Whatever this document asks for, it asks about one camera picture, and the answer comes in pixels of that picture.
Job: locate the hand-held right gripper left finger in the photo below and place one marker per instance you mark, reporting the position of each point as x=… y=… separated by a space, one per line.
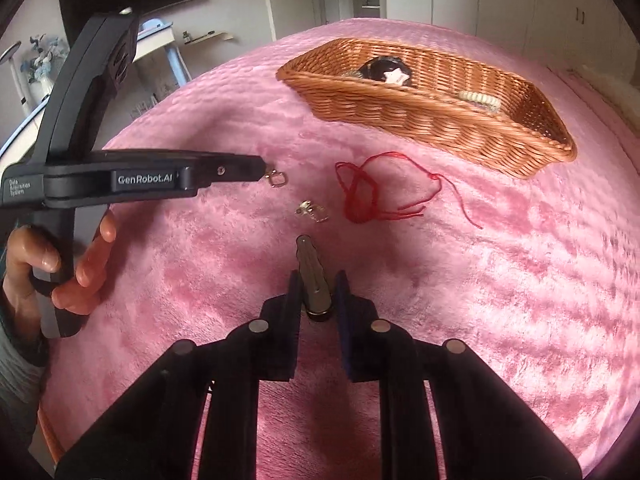
x=287 y=340

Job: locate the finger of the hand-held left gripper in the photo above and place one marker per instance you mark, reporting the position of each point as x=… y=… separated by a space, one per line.
x=230 y=170

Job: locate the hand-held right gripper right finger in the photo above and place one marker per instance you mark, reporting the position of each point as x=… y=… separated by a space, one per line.
x=350 y=345

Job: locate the small silver earring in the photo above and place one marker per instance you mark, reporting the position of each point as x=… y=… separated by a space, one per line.
x=312 y=211
x=274 y=178

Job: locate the grey metal hair clip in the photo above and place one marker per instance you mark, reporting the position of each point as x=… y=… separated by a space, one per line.
x=310 y=270

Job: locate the brown wicker basket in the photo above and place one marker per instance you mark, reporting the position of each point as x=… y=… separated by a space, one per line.
x=400 y=115

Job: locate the person's left forearm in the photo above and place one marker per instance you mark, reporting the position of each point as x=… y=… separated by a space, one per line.
x=17 y=385

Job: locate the person's left hand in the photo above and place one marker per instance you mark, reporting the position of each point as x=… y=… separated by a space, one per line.
x=92 y=265

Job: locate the blue and white flowers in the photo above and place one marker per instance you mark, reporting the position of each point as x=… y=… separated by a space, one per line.
x=45 y=62

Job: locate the white desk lamp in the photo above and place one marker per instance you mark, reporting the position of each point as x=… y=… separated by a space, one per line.
x=12 y=55

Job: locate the blue and cream desk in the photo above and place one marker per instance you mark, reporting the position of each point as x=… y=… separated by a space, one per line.
x=165 y=45

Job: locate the white door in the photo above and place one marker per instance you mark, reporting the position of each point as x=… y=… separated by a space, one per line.
x=290 y=0

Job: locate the pink plush blanket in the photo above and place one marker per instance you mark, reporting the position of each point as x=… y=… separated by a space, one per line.
x=525 y=270

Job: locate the white wardrobe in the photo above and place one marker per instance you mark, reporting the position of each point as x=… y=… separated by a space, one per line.
x=525 y=5

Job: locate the small wooden wall shelf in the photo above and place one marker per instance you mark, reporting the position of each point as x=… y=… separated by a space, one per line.
x=207 y=38

